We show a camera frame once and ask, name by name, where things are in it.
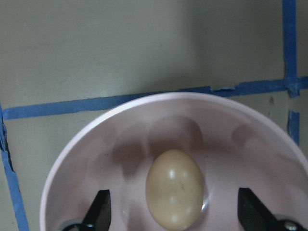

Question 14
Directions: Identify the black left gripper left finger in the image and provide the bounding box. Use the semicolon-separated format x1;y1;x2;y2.
80;190;112;231

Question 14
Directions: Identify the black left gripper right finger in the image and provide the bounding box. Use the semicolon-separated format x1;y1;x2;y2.
237;188;284;231

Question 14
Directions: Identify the beige egg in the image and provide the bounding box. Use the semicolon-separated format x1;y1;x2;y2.
145;149;205;231

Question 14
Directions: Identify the pink plastic bowl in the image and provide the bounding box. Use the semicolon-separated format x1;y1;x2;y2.
39;92;308;231

